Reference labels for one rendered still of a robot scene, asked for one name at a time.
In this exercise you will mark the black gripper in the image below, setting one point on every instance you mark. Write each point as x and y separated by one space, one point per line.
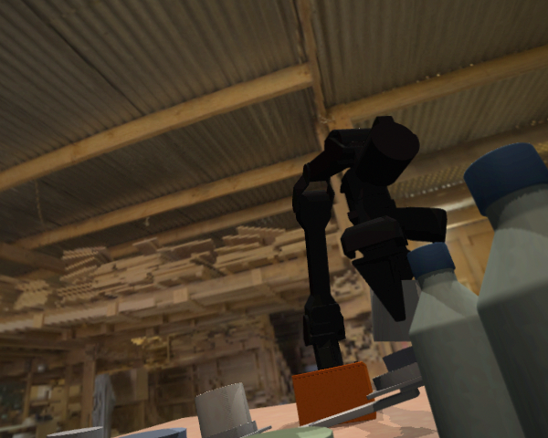
380 240

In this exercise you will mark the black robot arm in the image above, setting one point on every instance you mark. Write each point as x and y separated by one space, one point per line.
376 157

